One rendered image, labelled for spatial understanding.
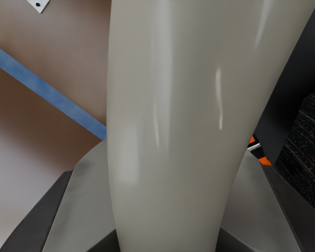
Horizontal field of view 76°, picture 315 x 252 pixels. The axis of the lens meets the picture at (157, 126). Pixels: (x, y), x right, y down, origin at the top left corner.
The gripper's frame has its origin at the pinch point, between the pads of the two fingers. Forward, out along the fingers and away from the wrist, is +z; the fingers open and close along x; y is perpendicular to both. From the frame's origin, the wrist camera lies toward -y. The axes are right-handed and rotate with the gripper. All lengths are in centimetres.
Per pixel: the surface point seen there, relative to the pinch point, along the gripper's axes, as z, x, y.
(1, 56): 97, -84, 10
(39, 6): 95, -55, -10
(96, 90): 93, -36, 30
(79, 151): 92, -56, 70
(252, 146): 82, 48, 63
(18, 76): 96, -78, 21
